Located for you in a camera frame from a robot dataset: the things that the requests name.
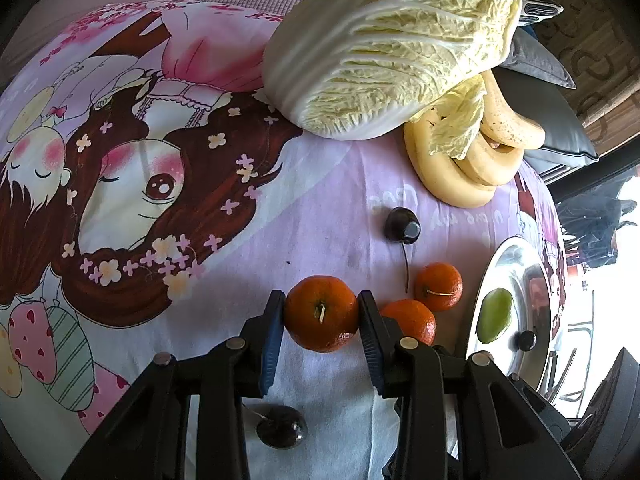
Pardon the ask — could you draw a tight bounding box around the green jujube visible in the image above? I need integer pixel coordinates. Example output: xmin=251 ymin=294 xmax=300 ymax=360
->
xmin=476 ymin=287 xmax=513 ymax=344

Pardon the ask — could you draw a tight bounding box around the grey quilted cushion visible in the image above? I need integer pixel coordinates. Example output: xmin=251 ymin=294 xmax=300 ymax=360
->
xmin=500 ymin=27 xmax=576 ymax=90

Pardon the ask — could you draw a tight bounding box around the silver metal plate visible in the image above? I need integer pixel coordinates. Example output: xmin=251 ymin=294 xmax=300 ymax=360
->
xmin=460 ymin=236 xmax=551 ymax=389

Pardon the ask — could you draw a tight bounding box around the dark cherry long stem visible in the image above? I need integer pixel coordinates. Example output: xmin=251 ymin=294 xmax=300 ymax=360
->
xmin=243 ymin=404 xmax=308 ymax=450

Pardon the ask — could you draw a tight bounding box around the top yellow banana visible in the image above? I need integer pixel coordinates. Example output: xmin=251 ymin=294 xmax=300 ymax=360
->
xmin=480 ymin=70 xmax=546 ymax=150

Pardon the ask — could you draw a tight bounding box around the dark grey leather cushion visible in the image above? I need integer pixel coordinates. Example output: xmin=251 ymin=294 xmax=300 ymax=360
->
xmin=492 ymin=67 xmax=599 ymax=182

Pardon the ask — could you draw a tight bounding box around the middle yellow banana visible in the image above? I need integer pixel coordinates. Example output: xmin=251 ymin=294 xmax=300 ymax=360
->
xmin=454 ymin=133 xmax=524 ymax=186

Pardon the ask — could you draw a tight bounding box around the napa cabbage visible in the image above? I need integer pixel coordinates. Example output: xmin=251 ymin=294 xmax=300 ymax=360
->
xmin=262 ymin=0 xmax=523 ymax=141

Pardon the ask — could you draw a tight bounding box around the black white patterned cushion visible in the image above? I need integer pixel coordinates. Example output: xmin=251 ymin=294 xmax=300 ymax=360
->
xmin=518 ymin=0 xmax=564 ymax=26

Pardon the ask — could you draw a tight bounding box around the cartoon printed tablecloth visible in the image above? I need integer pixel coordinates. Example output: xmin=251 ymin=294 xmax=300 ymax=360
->
xmin=1 ymin=0 xmax=566 ymax=479

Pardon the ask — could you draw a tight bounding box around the bottom yellow banana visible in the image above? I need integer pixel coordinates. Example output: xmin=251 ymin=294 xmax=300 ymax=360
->
xmin=404 ymin=108 xmax=496 ymax=209

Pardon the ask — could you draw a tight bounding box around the orange mandarin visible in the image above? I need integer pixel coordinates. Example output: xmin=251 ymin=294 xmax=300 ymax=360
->
xmin=413 ymin=262 xmax=463 ymax=312
xmin=380 ymin=299 xmax=436 ymax=346
xmin=283 ymin=275 xmax=358 ymax=353

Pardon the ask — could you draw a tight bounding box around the yellow banana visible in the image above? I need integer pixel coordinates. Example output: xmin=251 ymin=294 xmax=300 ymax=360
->
xmin=404 ymin=108 xmax=496 ymax=209
xmin=454 ymin=133 xmax=524 ymax=186
xmin=480 ymin=70 xmax=546 ymax=150

